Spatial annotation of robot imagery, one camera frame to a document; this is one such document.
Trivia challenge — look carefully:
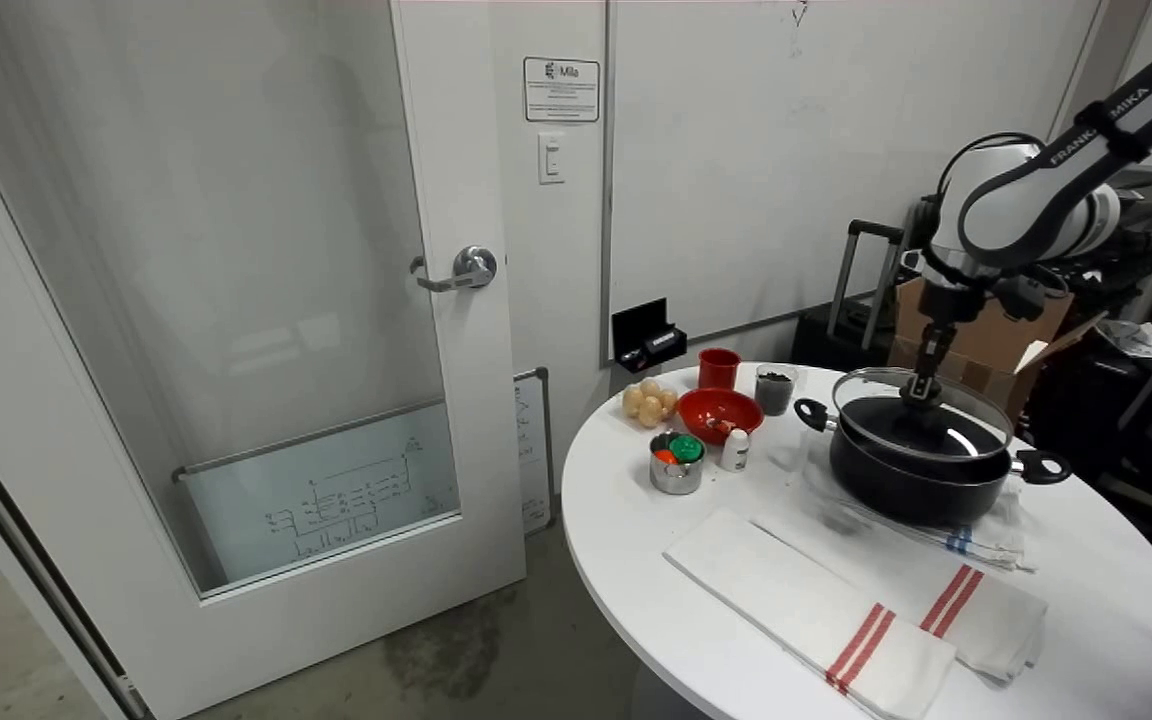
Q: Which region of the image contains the black cooking pot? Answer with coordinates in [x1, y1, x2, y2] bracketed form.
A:
[790, 400, 1070, 528]

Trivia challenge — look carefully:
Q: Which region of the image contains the glass lid with black knob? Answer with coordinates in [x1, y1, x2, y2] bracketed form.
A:
[833, 364, 1011, 459]

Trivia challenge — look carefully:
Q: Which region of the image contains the red mug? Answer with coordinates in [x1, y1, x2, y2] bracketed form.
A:
[700, 350, 740, 388]

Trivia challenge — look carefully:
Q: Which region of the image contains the metal tin with colourful items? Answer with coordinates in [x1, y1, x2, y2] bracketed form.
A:
[646, 432, 705, 496]

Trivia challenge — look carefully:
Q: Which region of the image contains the grey cup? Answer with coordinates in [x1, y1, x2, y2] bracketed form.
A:
[754, 371, 790, 415]

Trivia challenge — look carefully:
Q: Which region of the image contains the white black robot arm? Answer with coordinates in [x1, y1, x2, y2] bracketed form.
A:
[904, 62, 1152, 403]

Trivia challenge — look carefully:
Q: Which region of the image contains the white towel with red stripes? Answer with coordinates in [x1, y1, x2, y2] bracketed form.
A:
[668, 511, 1048, 720]

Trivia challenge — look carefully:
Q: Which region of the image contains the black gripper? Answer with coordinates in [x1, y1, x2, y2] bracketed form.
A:
[904, 285, 985, 403]

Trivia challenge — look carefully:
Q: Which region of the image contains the silver door handle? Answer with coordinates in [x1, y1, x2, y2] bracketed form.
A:
[409, 248, 500, 291]

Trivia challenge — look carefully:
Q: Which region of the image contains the small white shaker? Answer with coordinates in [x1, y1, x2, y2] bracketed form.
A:
[720, 430, 751, 474]

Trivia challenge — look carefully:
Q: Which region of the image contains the black suitcase with handle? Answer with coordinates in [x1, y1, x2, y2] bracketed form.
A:
[790, 222, 904, 371]

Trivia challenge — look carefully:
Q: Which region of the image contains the white door with glass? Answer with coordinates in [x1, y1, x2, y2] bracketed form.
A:
[0, 0, 525, 720]

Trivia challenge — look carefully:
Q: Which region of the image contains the white cloth with blue stripes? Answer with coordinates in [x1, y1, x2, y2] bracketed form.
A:
[945, 516, 1032, 573]

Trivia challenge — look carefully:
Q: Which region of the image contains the cardboard box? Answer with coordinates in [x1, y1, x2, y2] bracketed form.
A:
[940, 291, 1095, 419]

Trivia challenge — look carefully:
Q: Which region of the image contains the red bowl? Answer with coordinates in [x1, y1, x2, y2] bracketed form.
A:
[675, 388, 765, 446]

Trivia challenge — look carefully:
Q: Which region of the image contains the beige round food item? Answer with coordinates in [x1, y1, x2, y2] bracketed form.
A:
[623, 379, 675, 430]

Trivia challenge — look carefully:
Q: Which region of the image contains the white wall sign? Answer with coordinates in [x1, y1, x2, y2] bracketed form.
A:
[525, 57, 598, 125]

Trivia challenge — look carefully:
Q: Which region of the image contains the white light switch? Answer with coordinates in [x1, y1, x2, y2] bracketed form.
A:
[535, 132, 563, 185]

